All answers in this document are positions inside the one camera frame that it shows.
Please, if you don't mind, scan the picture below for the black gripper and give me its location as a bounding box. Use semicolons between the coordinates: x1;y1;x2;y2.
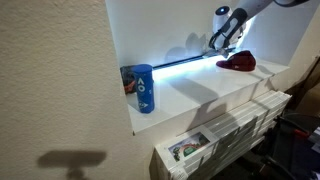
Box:
221;27;244;52

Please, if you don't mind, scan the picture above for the maroon cap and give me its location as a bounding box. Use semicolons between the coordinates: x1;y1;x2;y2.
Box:
215;50;257;73

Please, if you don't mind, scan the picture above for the blue tennis ball can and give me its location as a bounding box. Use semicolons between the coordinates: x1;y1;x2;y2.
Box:
131;63;156;114

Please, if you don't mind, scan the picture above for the white box with picture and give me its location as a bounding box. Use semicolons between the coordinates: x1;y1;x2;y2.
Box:
155;125;221;172

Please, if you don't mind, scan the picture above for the black light strip rail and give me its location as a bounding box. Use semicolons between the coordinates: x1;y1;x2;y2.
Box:
152;54;214;70

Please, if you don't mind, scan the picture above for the red handle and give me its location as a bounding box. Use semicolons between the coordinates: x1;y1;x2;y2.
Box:
293;128;311;140

